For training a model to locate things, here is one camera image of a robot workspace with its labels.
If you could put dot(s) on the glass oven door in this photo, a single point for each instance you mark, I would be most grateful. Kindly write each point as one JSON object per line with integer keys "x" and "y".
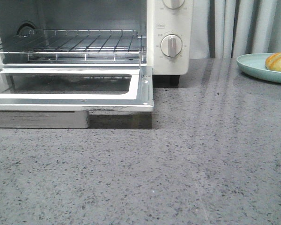
{"x": 65, "y": 96}

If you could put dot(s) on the golden croissant bread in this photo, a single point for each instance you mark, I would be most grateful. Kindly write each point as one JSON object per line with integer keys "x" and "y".
{"x": 273, "y": 62}

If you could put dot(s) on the white Toshiba toaster oven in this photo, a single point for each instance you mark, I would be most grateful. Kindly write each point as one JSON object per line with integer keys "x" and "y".
{"x": 150, "y": 18}

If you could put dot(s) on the upper cream oven knob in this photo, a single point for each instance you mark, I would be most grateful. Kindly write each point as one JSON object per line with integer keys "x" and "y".
{"x": 173, "y": 4}

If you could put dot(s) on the lower cream timer knob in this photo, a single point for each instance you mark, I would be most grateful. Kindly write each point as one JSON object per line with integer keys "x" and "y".
{"x": 171, "y": 45}

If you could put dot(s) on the grey white curtain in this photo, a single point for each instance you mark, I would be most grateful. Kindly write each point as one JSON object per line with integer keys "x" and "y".
{"x": 230, "y": 28}

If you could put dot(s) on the light green plate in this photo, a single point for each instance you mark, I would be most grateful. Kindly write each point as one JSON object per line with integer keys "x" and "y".
{"x": 254, "y": 65}

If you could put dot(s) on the metal wire oven rack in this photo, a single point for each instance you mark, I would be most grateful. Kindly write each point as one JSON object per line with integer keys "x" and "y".
{"x": 75, "y": 46}

